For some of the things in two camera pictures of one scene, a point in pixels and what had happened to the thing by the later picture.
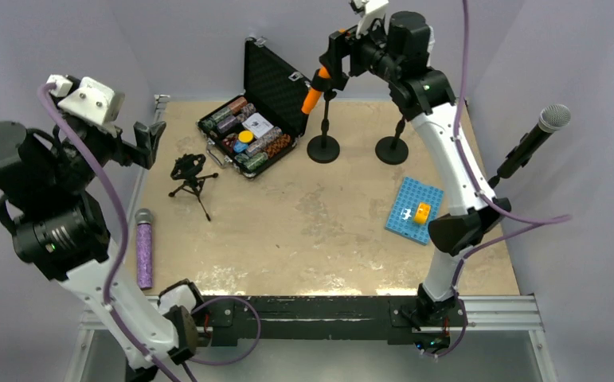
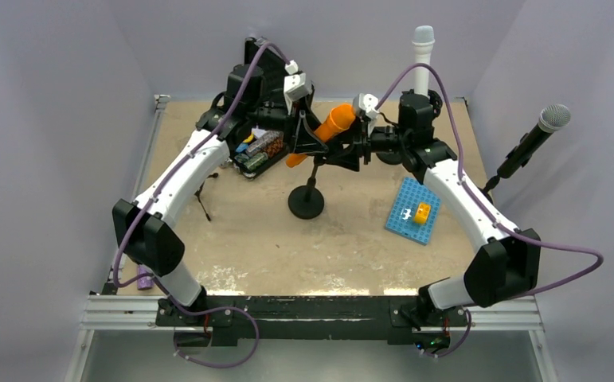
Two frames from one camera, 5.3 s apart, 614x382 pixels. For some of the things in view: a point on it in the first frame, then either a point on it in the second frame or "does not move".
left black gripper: (124, 152) to (306, 141)
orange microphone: (314, 95) to (340, 118)
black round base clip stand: (324, 149) to (307, 201)
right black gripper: (340, 44) to (349, 157)
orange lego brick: (422, 213) does not move
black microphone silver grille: (553, 118) does not move
